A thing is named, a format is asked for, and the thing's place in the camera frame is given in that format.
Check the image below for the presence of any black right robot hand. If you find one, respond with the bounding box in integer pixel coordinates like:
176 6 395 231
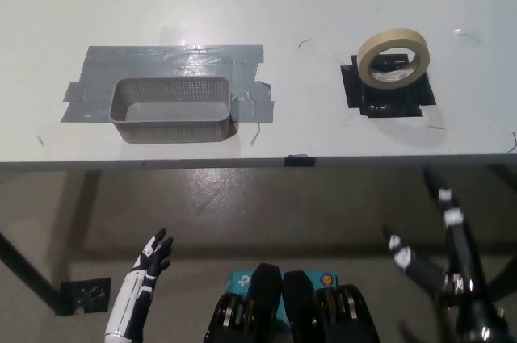
382 165 513 343

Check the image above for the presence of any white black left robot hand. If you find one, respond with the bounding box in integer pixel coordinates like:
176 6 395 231
104 228 174 340

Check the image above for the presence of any beige masking tape roll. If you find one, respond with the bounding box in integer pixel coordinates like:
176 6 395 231
356 28 431 91

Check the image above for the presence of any black floor tape patch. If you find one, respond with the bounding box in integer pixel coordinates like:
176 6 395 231
59 276 112 316

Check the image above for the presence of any black tape patch on table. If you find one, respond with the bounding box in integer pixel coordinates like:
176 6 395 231
340 55 439 119

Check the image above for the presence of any small grey perforated container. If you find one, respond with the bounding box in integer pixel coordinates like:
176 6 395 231
107 76 233 145

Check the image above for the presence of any short black tape strip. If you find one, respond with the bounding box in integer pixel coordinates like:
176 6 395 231
284 153 317 169

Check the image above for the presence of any black metal table leg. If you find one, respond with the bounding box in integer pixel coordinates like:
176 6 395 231
0 228 62 316

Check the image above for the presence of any grey duct tape patch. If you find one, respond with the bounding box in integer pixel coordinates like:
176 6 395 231
60 44 276 124

